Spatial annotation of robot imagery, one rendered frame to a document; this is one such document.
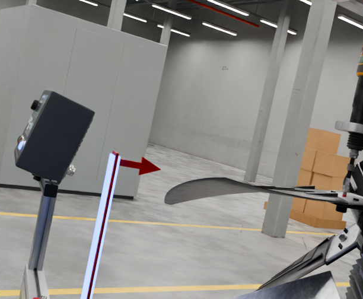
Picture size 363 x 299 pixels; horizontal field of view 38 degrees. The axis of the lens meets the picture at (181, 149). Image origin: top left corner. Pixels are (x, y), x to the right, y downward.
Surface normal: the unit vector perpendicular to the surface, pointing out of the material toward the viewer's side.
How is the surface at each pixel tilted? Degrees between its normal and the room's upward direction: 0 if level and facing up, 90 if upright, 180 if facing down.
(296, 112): 90
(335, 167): 90
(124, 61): 90
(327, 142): 90
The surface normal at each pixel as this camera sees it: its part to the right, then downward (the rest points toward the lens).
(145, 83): 0.57, 0.16
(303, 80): -0.79, -0.14
